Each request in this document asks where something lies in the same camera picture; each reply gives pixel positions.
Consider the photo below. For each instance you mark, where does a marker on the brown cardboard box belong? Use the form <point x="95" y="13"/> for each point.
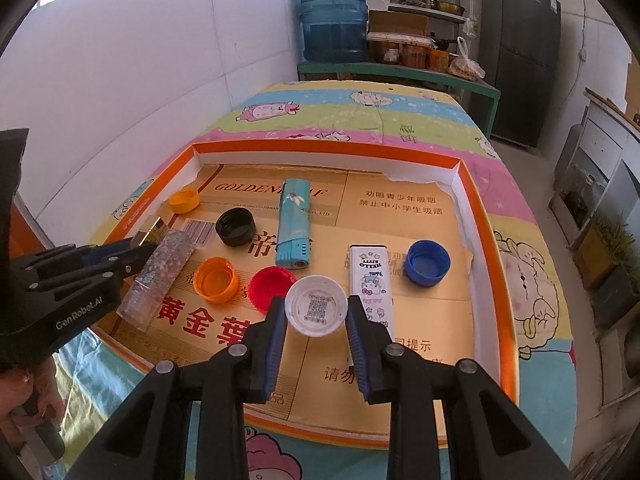
<point x="399" y="22"/>

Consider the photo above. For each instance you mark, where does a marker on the brown printed cardboard sheet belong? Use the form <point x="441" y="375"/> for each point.
<point x="430" y="335"/>

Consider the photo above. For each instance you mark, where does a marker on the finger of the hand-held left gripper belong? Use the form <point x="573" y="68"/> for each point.
<point x="75" y="272"/>
<point x="107" y="251"/>

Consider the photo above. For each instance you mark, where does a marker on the plastic bag of food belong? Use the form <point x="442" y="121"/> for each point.
<point x="467" y="67"/>

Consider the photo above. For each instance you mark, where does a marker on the yellow metal basin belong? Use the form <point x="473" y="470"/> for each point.
<point x="450" y="8"/>

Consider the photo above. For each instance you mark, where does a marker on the orange bottle cap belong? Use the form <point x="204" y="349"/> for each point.
<point x="216" y="280"/>
<point x="184" y="201"/>

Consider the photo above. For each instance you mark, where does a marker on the clear floral lighter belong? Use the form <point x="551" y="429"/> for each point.
<point x="155" y="280"/>

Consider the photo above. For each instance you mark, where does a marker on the red wooden door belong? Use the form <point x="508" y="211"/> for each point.
<point x="30" y="225"/>

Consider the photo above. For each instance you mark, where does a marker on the black frying pan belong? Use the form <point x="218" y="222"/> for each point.
<point x="442" y="39"/>

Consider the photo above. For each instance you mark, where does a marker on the teal lighter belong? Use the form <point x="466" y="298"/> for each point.
<point x="294" y="225"/>

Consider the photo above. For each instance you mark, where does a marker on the white cartoon lighter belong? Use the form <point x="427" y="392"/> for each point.
<point x="367" y="275"/>

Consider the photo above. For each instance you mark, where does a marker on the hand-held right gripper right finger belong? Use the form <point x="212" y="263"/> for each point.
<point x="357" y="345"/>

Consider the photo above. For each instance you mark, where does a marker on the white plastic container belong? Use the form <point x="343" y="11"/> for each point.
<point x="377" y="2"/>

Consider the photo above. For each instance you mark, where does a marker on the grey kitchen counter cabinet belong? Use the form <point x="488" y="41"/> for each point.
<point x="600" y="160"/>

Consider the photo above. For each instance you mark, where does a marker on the black bottle cap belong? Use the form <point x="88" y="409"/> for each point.
<point x="235" y="227"/>

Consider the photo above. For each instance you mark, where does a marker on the cardboard wall panel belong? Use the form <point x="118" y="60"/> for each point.
<point x="634" y="87"/>

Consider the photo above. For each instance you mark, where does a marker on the white bottle cap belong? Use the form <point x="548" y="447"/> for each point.
<point x="316" y="306"/>

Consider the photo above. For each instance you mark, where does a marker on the red bottle cap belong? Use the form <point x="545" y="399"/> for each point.
<point x="267" y="287"/>

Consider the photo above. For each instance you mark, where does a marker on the shallow orange-rimmed cardboard box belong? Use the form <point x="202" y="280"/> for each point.
<point x="506" y="310"/>

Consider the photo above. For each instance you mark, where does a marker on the dark grey refrigerator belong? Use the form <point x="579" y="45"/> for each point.
<point x="520" y="60"/>

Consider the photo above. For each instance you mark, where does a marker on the person's left hand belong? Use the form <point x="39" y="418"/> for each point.
<point x="25" y="382"/>

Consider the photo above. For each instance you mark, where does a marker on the blue water jug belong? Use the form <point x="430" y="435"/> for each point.
<point x="332" y="25"/>

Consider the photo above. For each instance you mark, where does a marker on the orange pickle jar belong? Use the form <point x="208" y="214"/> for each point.
<point x="414" y="54"/>
<point x="384" y="51"/>
<point x="439" y="59"/>

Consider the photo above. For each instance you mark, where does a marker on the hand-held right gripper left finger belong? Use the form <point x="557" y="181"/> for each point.
<point x="272" y="345"/>

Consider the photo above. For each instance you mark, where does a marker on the green low table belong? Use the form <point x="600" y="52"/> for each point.
<point x="390" y="72"/>

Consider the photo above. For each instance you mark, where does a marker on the blue bottle cap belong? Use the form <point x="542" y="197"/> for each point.
<point x="427" y="262"/>

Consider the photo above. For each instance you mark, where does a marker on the gold lighter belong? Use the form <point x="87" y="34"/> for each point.
<point x="152" y="230"/>

